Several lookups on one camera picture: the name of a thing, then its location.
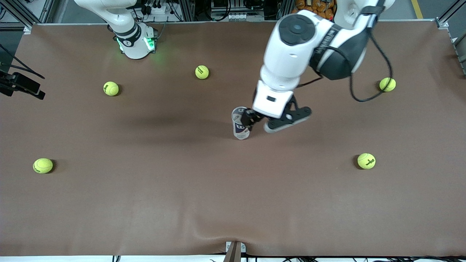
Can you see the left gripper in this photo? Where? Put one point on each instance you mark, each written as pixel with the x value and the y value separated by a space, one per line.
pixel 249 118

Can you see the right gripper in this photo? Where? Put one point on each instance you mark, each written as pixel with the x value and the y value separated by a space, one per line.
pixel 26 83

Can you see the white blue tennis ball can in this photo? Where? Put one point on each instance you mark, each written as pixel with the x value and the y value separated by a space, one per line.
pixel 240 133

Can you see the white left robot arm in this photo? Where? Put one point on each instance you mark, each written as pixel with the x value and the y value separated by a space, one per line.
pixel 291 54

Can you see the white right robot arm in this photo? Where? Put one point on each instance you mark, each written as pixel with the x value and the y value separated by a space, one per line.
pixel 134 47

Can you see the yellow tennis ball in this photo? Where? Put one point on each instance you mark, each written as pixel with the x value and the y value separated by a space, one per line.
pixel 111 88
pixel 43 165
pixel 202 72
pixel 388 84
pixel 366 161

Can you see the brown table mat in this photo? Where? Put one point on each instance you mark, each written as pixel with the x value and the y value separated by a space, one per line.
pixel 233 200

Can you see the long white socket strip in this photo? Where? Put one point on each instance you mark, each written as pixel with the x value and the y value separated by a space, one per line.
pixel 236 16

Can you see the bag of orange items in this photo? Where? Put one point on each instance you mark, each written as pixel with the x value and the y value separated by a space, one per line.
pixel 309 9

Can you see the metal table edge clamp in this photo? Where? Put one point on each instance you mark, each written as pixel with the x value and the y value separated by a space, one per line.
pixel 235 251

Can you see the white power strip with plugs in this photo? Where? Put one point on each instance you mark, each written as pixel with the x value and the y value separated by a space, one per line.
pixel 156 9

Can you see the aluminium frame profile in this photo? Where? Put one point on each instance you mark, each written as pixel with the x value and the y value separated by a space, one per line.
pixel 45 9
pixel 451 12

